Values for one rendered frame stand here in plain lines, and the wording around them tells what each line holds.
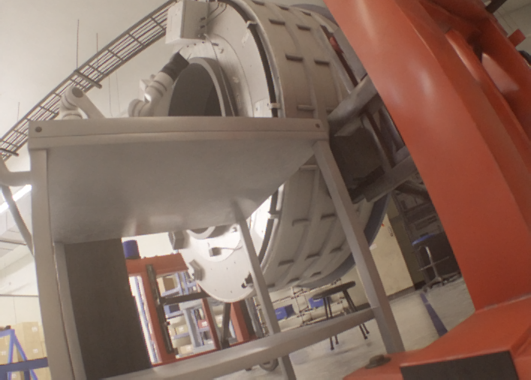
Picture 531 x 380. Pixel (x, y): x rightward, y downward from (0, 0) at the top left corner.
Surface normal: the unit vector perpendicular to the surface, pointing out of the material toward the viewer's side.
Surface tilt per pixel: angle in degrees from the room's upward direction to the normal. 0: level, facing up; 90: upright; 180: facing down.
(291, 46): 94
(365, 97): 90
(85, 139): 90
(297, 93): 109
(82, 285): 90
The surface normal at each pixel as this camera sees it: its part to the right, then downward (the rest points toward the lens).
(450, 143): -0.85, 0.07
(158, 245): -0.38, -0.23
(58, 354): 0.43, -0.46
